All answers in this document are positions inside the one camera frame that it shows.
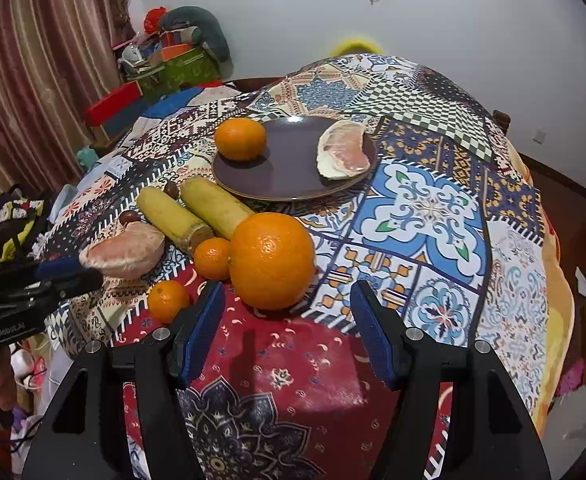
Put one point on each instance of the striped brown curtain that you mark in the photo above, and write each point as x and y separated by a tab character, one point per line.
33	60

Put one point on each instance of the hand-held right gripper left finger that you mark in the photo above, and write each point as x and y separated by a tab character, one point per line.
200	340

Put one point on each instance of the person's left hand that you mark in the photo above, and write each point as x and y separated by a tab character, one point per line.
4	375

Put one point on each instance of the light blue cloth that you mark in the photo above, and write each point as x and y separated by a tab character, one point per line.
64	200

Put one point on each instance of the orange box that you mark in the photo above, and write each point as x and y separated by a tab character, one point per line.
175	51

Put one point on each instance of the grey green pillow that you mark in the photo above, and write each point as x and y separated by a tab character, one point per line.
208	25

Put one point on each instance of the pink object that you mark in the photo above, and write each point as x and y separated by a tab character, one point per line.
573	376

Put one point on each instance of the red box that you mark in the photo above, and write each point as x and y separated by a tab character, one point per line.
113	102

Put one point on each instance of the dark purple plate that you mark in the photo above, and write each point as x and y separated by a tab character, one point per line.
283	170

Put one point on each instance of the yellow corn cob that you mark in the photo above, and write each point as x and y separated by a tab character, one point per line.
170	217
218	207

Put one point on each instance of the yellow fluffy object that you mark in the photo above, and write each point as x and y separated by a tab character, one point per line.
355	46

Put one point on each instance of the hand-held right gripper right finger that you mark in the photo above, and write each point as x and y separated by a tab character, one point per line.
375	340

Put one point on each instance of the red plastic bag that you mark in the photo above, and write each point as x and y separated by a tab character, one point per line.
154	19

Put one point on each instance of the orange yellow blanket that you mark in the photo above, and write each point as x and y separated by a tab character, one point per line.
558	285

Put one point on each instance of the small mandarin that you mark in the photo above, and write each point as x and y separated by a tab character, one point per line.
213	258
168	301

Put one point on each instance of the teal small object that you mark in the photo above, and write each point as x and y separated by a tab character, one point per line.
87	156

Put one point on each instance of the white plastic bag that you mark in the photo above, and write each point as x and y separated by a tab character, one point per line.
30	365

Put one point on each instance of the patchwork printed tablecloth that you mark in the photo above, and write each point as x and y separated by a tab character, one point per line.
423	210

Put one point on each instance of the wall socket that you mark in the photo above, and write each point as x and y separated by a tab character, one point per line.
539	136

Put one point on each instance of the cartoon print bag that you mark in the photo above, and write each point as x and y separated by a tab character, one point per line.
20	210

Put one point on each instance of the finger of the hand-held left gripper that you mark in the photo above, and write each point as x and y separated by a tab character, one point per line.
60	268
80	284

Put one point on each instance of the large orange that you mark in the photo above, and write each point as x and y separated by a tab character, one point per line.
240	139
272	260

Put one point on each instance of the peeled pomelo segment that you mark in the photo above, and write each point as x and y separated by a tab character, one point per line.
123	255
345	152

